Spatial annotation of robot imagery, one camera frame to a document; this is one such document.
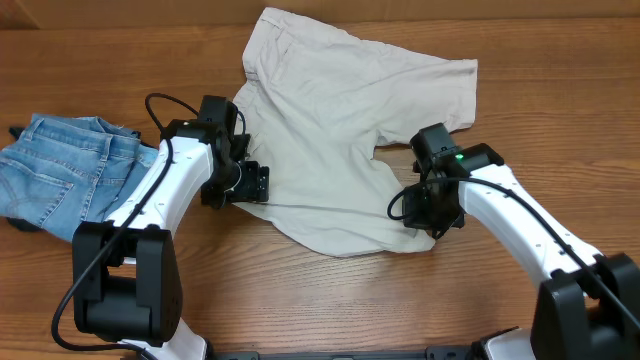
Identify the blue denim jeans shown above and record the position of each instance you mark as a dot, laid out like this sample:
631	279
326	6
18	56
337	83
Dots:
65	175

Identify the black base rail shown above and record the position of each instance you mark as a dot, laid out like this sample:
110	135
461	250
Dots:
345	355

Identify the beige khaki shorts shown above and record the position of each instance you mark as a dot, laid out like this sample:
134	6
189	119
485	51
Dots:
318	102

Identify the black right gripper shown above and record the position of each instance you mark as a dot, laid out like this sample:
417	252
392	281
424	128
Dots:
430	215

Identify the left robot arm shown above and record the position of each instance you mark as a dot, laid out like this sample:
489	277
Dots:
127	289

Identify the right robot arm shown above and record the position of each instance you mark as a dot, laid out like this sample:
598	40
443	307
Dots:
587	303

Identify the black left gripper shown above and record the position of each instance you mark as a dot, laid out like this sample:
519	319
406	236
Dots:
257	186

